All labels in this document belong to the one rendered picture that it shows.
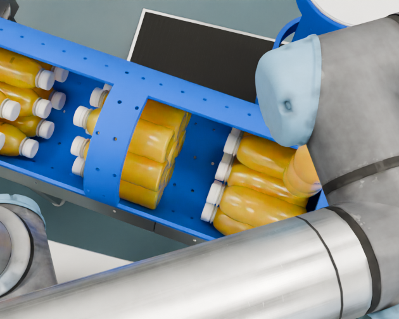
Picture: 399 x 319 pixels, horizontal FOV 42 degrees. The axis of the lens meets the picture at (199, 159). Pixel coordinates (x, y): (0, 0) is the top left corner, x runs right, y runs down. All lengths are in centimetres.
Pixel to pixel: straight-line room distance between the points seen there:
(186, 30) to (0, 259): 171
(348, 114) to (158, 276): 17
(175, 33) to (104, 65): 124
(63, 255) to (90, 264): 5
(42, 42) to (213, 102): 34
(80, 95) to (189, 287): 95
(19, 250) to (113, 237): 148
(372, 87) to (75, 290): 23
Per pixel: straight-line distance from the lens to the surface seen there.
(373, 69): 38
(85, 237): 214
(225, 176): 104
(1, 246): 62
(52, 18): 249
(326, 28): 129
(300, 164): 75
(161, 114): 101
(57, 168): 116
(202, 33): 221
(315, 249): 32
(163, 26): 223
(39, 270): 70
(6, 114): 108
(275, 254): 31
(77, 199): 127
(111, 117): 91
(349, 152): 36
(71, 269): 96
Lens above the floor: 208
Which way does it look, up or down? 75 degrees down
